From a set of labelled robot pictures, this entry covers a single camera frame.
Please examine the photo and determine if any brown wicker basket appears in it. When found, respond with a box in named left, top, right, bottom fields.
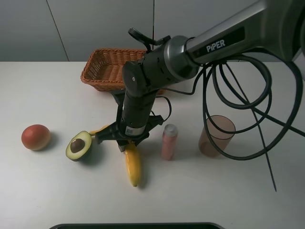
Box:
left=80, top=48, right=165, bottom=95

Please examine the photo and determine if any yellow banana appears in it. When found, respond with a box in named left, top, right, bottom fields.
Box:
left=88, top=124, right=142, bottom=187

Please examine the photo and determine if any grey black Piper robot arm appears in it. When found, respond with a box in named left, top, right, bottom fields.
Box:
left=95, top=0, right=305, bottom=150

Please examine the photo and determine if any halved avocado with pit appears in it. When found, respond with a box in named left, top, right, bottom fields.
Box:
left=66, top=131, right=92, bottom=161

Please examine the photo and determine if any red orange mango fruit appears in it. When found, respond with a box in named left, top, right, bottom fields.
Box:
left=21, top=125, right=51, bottom=151

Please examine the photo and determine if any black looped cable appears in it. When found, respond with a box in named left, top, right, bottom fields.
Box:
left=152, top=53, right=305, bottom=192

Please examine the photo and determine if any translucent brown plastic cup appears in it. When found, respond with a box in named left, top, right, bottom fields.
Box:
left=198, top=115, right=236, bottom=157

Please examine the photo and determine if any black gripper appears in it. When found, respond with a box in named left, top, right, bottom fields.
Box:
left=95, top=90, right=164, bottom=152

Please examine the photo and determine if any pink bottle white cap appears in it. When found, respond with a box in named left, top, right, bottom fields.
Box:
left=161, top=124, right=178, bottom=160

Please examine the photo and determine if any black tray edge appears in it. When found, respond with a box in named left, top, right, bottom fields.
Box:
left=51, top=222, right=223, bottom=229

